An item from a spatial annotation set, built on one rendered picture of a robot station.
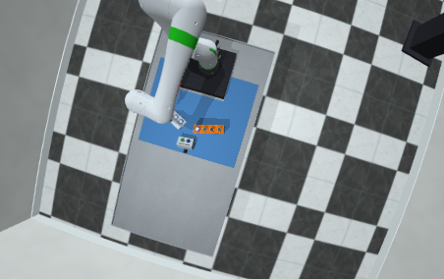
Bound blue bench mat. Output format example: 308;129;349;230
139;77;258;168

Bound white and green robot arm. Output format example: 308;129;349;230
125;0;222;124

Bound orange tube rack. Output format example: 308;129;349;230
194;125;224;134

